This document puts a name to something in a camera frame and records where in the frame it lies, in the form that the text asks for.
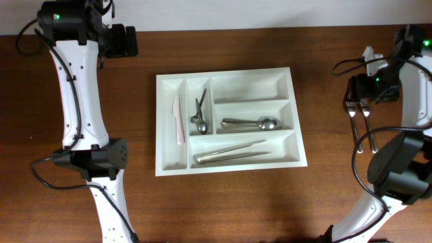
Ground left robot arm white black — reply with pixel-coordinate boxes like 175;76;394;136
36;1;139;242

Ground small steel teaspoon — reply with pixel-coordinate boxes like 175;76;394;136
196;99;208;135
190;88;207;124

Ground white plastic cutlery tray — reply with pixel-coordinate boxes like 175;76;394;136
155;67;307;176

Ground steel spoon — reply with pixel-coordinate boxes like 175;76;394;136
220;118;279;132
221;115;284;131

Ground steel serving tongs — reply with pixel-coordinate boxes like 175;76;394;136
193;140;269;165

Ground steel fork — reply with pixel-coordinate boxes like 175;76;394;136
360;99;379;153
345;101;360;144

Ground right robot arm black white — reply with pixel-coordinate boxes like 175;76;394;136
318;24;431;242

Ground pink plastic knife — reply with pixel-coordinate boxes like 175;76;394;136
172;95;185;145

